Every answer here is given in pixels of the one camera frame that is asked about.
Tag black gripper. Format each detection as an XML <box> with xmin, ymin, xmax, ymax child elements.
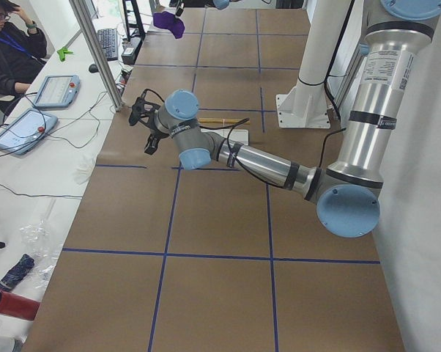
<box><xmin>144</xmin><ymin>130</ymin><xmax>166</xmax><ymax>154</ymax></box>

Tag purple towel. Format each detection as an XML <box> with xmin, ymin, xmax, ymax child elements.
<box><xmin>152</xmin><ymin>11</ymin><xmax>185</xmax><ymax>39</ymax></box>

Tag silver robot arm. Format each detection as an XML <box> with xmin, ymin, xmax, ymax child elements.
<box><xmin>129</xmin><ymin>1</ymin><xmax>441</xmax><ymax>238</ymax></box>
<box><xmin>212</xmin><ymin>0</ymin><xmax>239</xmax><ymax>10</ymax></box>

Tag front wooden rack rod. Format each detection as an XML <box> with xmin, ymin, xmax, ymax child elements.
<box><xmin>198</xmin><ymin>118</ymin><xmax>240</xmax><ymax>125</ymax></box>

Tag white towel rack base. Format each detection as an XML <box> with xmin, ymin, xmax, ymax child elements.
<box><xmin>201</xmin><ymin>128</ymin><xmax>249</xmax><ymax>145</ymax></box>

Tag black computer box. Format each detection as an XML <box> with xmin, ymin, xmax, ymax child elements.
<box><xmin>121</xmin><ymin>37</ymin><xmax>143</xmax><ymax>65</ymax></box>

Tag black computer mouse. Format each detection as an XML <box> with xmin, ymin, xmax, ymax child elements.
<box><xmin>89</xmin><ymin>64</ymin><xmax>99</xmax><ymax>73</ymax></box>

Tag upper teach pendant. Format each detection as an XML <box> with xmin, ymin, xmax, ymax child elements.
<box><xmin>33</xmin><ymin>75</ymin><xmax>81</xmax><ymax>109</ymax></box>

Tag teach pendant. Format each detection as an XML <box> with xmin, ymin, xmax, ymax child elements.
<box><xmin>0</xmin><ymin>109</ymin><xmax>58</xmax><ymax>155</ymax></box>
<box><xmin>33</xmin><ymin>75</ymin><xmax>81</xmax><ymax>109</ymax></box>

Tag black keyboard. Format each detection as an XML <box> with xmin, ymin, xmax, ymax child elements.
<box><xmin>97</xmin><ymin>29</ymin><xmax>119</xmax><ymax>61</ymax></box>

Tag green clamp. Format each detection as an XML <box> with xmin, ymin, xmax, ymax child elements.
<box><xmin>57</xmin><ymin>47</ymin><xmax>73</xmax><ymax>62</ymax></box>

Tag lower teach pendant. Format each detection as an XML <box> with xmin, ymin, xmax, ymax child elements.
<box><xmin>0</xmin><ymin>109</ymin><xmax>58</xmax><ymax>155</ymax></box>

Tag clear plastic wrap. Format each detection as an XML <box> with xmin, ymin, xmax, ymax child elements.
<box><xmin>20</xmin><ymin>198</ymin><xmax>64</xmax><ymax>293</ymax></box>

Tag seated person in black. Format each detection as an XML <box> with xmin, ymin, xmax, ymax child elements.
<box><xmin>0</xmin><ymin>1</ymin><xmax>48</xmax><ymax>114</ymax></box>

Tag red cylinder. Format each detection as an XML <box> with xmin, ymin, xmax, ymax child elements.
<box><xmin>0</xmin><ymin>290</ymin><xmax>40</xmax><ymax>321</ymax></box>

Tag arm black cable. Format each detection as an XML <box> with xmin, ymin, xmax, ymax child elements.
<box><xmin>220</xmin><ymin>117</ymin><xmax>348</xmax><ymax>190</ymax></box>

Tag aluminium frame post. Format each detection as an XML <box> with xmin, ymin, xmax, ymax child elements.
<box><xmin>69</xmin><ymin>0</ymin><xmax>124</xmax><ymax>111</ymax></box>

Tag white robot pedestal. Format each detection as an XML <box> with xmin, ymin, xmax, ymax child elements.
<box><xmin>276</xmin><ymin>1</ymin><xmax>352</xmax><ymax>129</ymax></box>

